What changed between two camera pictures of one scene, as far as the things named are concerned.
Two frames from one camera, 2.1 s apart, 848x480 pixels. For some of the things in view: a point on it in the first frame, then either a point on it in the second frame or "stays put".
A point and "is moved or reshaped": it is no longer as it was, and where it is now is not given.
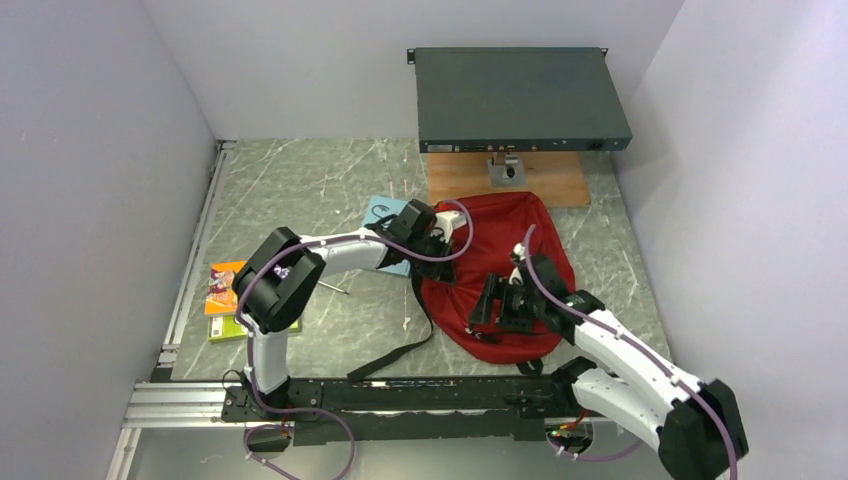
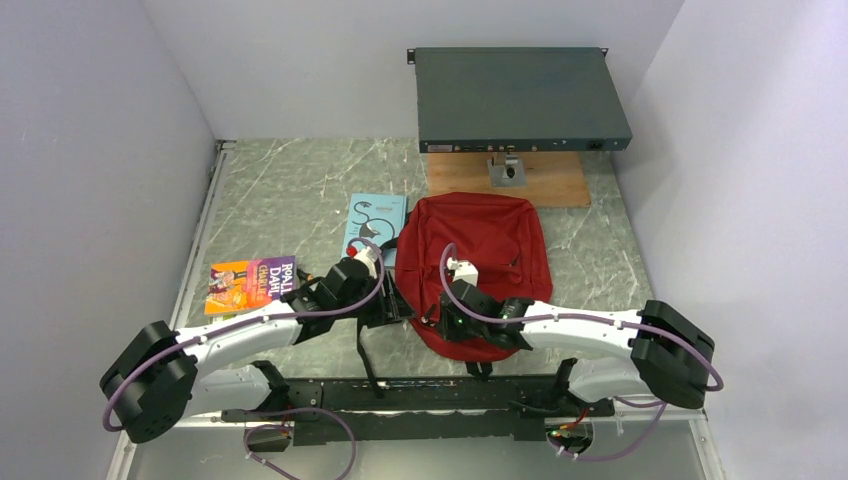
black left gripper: x=439 y=270 to x=391 y=307
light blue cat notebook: x=378 y=209 is moved or reshaped
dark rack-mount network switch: x=517 y=99 stays put
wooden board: x=565 y=176 stays put
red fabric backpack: x=497 y=229 is moved or reshaped
